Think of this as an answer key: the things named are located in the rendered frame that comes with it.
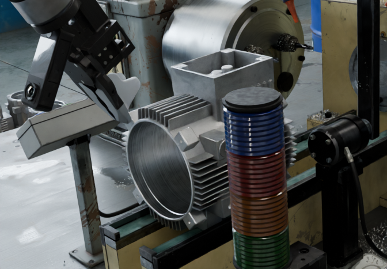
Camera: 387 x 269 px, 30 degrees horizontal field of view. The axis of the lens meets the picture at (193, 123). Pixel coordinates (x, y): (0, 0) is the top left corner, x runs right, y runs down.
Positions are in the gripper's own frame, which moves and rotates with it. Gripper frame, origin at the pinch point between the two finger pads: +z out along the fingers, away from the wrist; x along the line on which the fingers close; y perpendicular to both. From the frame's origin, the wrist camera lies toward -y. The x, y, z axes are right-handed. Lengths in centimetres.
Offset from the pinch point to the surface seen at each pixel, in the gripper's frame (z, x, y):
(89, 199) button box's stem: 15.1, 12.8, -8.6
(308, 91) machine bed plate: 69, 40, 62
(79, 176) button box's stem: 10.7, 13.3, -7.2
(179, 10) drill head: 15, 31, 36
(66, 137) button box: 1.9, 10.5, -5.1
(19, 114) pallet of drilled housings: 117, 237, 41
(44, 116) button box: -2.2, 12.9, -5.0
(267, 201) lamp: -6.9, -38.5, -6.3
